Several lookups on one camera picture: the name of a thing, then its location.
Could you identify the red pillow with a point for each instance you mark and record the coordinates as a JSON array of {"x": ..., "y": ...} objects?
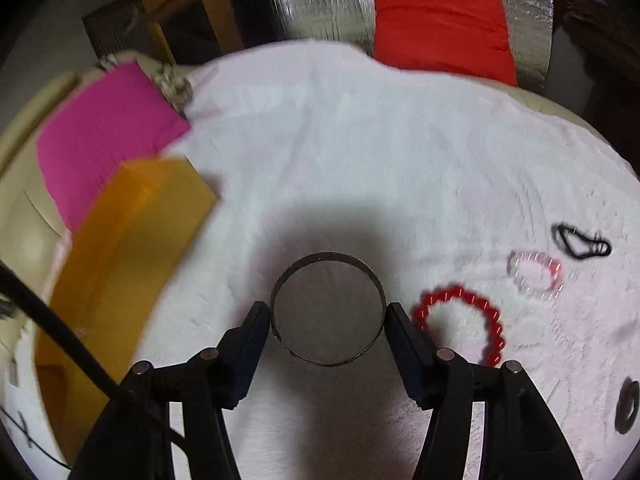
[{"x": 440, "y": 25}]

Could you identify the white towel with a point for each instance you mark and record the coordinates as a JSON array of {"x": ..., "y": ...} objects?
[{"x": 20, "y": 410}]

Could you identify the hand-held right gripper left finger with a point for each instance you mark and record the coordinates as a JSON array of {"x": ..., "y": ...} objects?
[{"x": 250, "y": 350}]

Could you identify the pale pink blanket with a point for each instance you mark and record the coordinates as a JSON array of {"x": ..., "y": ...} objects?
[{"x": 375, "y": 160}]

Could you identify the patterned crumpled cloth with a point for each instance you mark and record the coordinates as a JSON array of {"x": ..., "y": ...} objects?
[{"x": 172, "y": 87}]

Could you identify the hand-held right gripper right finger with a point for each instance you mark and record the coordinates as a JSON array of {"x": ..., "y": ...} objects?
[{"x": 407, "y": 355}]

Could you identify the magenta pillow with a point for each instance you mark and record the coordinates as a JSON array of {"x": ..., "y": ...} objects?
[{"x": 100, "y": 130}]

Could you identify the orange cardboard box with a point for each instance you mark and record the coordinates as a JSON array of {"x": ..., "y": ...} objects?
[{"x": 125, "y": 240}]

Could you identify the silver foil panel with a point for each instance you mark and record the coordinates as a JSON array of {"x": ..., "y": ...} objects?
[{"x": 320, "y": 0}]

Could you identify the dark metal bangle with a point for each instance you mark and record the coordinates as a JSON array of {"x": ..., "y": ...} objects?
[{"x": 325, "y": 258}]

